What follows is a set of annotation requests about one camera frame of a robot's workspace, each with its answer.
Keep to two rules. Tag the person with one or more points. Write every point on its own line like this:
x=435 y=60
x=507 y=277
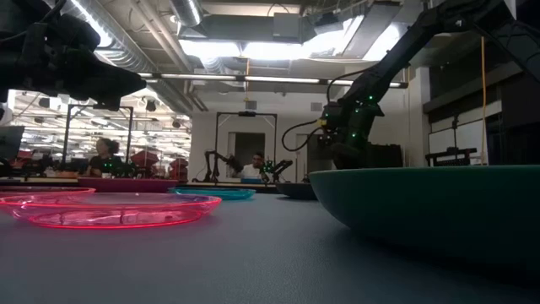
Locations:
x=103 y=162
x=252 y=171

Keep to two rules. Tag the clear pink plastic plate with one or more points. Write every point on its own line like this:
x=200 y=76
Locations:
x=42 y=191
x=114 y=219

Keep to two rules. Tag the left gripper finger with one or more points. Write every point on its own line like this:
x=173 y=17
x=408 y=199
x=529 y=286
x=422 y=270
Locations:
x=114 y=86

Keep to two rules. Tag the black metal camera rig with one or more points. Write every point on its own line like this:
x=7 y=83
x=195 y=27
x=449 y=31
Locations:
x=246 y=113
x=66 y=135

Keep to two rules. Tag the black equipment stand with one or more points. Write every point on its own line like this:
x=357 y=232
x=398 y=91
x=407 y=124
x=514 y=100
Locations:
x=451 y=153

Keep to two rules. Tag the silver ceiling duct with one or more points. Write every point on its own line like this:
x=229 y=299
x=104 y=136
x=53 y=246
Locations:
x=187 y=10
x=126 y=55

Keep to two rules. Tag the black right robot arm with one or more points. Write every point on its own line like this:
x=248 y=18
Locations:
x=392 y=63

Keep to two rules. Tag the gray monitor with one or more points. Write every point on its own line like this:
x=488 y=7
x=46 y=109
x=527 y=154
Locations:
x=10 y=141

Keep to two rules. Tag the black box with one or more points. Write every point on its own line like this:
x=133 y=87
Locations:
x=386 y=156

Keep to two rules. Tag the gray ceiling air unit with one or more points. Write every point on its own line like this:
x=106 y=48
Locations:
x=288 y=27

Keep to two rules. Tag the black background robot arm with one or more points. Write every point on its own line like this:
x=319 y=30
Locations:
x=209 y=166
x=278 y=165

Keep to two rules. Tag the red machine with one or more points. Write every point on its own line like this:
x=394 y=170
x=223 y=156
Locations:
x=179 y=166
x=144 y=158

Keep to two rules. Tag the clear blue plate crossed tape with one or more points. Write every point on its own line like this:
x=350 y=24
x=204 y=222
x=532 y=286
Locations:
x=297 y=191

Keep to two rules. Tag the blue tray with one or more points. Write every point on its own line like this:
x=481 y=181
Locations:
x=252 y=180

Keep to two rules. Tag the large green plastic plate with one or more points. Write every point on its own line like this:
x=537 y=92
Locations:
x=422 y=211

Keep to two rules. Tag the clear blue plastic plate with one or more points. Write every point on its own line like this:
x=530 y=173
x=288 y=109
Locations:
x=219 y=194

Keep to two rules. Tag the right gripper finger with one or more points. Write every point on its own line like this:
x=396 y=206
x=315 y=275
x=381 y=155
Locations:
x=352 y=158

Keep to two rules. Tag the whiteboard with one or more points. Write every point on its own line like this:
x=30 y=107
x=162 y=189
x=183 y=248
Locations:
x=468 y=135

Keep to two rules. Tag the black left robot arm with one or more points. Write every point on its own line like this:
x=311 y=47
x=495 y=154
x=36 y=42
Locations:
x=8 y=50

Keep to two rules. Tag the long ceiling light tube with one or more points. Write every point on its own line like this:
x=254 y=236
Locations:
x=278 y=79

